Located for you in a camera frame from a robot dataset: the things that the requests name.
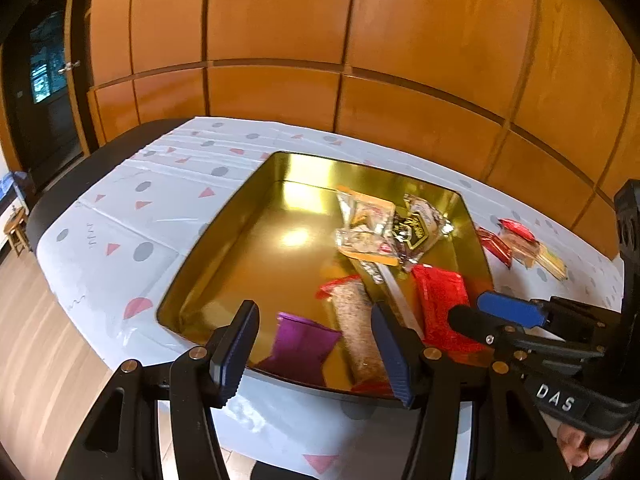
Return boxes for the sesame bar red-end wrapper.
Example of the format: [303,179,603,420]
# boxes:
[317,274,393,398]

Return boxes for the clear bag yellow-edged snacks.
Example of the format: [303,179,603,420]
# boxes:
[334,186,399,266]

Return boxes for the clear layered cake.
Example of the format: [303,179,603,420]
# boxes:
[499,230,540,269]

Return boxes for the dark wooden door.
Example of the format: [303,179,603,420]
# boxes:
[1,0,98,191]

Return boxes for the gold white stick sachet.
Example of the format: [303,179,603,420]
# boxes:
[357,261,424,338]

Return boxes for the purple snack packet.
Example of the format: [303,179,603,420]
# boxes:
[255,312,342,387]

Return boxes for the gold metal tin box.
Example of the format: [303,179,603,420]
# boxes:
[157,152,494,385]

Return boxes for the small red patterned candy packet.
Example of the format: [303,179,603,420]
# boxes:
[475,226,513,269]

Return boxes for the person's right hand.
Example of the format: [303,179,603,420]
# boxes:
[556,424,638,470]

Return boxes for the brown black bread package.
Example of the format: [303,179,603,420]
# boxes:
[392,194,454,272]

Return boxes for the large red snack packet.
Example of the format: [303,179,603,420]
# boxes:
[411,264,484,356]

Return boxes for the Weidan cracker pack green ends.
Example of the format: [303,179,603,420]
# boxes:
[536,243,568,281]

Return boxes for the small wooden stool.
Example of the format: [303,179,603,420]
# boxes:
[3,207,30,257]

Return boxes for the red white Kiss snack packet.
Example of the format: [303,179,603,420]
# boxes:
[499,218,536,243]

